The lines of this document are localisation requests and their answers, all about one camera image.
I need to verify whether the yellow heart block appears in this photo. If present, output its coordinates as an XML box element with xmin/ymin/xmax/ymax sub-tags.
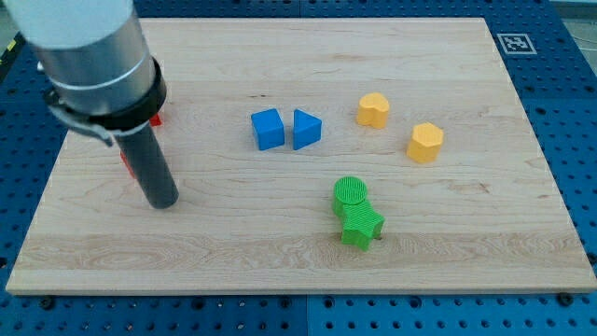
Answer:
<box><xmin>356</xmin><ymin>92</ymin><xmax>390</xmax><ymax>129</ymax></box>

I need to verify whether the blue cube block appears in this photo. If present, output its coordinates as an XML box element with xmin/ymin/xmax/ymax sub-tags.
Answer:
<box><xmin>251</xmin><ymin>108</ymin><xmax>285</xmax><ymax>150</ymax></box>

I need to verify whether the red star block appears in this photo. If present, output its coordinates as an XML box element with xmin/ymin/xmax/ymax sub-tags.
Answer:
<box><xmin>149</xmin><ymin>114</ymin><xmax>162</xmax><ymax>127</ymax></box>

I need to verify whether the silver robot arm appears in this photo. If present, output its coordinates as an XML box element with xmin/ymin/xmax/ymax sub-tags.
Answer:
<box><xmin>4</xmin><ymin>0</ymin><xmax>166</xmax><ymax>145</ymax></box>

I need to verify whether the red circle block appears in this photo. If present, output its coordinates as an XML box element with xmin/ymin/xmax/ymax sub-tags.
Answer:
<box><xmin>119</xmin><ymin>151</ymin><xmax>136</xmax><ymax>179</ymax></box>

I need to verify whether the white fiducial marker tag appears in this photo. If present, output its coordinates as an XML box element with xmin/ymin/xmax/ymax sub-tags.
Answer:
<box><xmin>497</xmin><ymin>33</ymin><xmax>536</xmax><ymax>55</ymax></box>

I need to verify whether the blue triangle block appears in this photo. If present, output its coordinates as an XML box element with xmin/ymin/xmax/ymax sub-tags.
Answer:
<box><xmin>293</xmin><ymin>109</ymin><xmax>323</xmax><ymax>150</ymax></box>

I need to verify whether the yellow hexagon block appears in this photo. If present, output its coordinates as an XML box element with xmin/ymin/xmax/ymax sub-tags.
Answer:
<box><xmin>407</xmin><ymin>122</ymin><xmax>444</xmax><ymax>163</ymax></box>

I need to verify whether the green star block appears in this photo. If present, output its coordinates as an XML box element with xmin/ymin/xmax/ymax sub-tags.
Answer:
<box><xmin>340</xmin><ymin>200</ymin><xmax>385</xmax><ymax>251</ymax></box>

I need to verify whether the wooden board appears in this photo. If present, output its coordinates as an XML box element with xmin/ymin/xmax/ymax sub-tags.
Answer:
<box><xmin>7</xmin><ymin>18</ymin><xmax>596</xmax><ymax>296</ymax></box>

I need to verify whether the green circle block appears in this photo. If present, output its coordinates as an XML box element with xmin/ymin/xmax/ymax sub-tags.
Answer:
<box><xmin>332</xmin><ymin>176</ymin><xmax>368</xmax><ymax>217</ymax></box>

